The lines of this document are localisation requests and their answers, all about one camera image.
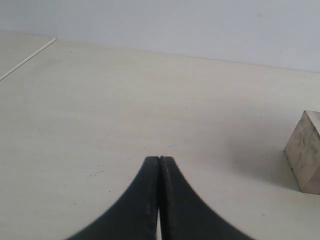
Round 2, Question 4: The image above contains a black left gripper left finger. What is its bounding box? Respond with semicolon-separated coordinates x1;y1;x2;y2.
69;156;160;240

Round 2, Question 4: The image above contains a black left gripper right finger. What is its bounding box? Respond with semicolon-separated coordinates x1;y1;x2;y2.
159;156;251;240

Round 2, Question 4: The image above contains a largest wooden cube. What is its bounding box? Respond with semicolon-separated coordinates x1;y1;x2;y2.
284;110;320;195

